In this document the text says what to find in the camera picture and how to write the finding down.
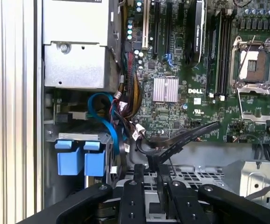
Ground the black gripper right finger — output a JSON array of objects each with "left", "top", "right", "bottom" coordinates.
[{"left": 157, "top": 164, "right": 270, "bottom": 224}]

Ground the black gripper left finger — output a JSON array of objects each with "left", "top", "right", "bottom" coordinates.
[{"left": 15, "top": 164, "right": 147, "bottom": 224}]

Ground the hard disk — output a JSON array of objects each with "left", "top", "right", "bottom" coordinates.
[{"left": 83, "top": 140, "right": 107, "bottom": 177}]

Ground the perforated metal disk bay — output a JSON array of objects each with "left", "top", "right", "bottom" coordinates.
[{"left": 116, "top": 160, "right": 270, "bottom": 204}]

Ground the black RAM slot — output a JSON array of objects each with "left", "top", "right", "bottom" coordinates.
[
  {"left": 226, "top": 13, "right": 234, "bottom": 96},
  {"left": 219, "top": 14, "right": 227, "bottom": 98}
]

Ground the black expansion slot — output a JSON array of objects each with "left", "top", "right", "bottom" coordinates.
[
  {"left": 153, "top": 0, "right": 162, "bottom": 56},
  {"left": 164, "top": 0, "right": 173, "bottom": 56}
]

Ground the white expansion slot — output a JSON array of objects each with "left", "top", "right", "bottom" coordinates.
[{"left": 142, "top": 0, "right": 150, "bottom": 50}]

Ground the black PC case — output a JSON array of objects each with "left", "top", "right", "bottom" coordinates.
[{"left": 33, "top": 0, "right": 270, "bottom": 224}]

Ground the green motherboard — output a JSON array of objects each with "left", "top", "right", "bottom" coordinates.
[{"left": 122, "top": 0, "right": 270, "bottom": 143}]

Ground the silver chipset heatsink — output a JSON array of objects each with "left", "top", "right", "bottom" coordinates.
[{"left": 152, "top": 77, "right": 180, "bottom": 103}]

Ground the metal socket cover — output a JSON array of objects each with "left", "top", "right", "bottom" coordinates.
[{"left": 236, "top": 83, "right": 270, "bottom": 124}]

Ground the blue board connector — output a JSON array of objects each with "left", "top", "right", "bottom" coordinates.
[{"left": 163, "top": 53, "right": 175, "bottom": 68}]

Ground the silver power supply unit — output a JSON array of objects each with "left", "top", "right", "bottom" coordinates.
[{"left": 43, "top": 0, "right": 123, "bottom": 93}]

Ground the CPU socket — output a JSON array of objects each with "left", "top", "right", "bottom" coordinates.
[{"left": 229, "top": 35, "right": 270, "bottom": 87}]

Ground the metal locking lever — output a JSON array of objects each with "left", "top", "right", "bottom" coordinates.
[{"left": 234, "top": 35, "right": 256, "bottom": 83}]

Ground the black graphics card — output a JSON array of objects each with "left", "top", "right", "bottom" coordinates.
[{"left": 185, "top": 0, "right": 207, "bottom": 68}]

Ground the black disk wire with tags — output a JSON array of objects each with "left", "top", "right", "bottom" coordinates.
[{"left": 113, "top": 109, "right": 136, "bottom": 185}]

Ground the blue flat cable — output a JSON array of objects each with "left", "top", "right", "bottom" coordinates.
[{"left": 87, "top": 92, "right": 120, "bottom": 155}]

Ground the silver metal bracket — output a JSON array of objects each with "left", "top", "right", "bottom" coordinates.
[{"left": 223, "top": 160, "right": 270, "bottom": 197}]

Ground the coloured power wire bundle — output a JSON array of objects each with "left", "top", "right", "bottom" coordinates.
[{"left": 122, "top": 51, "right": 143, "bottom": 120}]

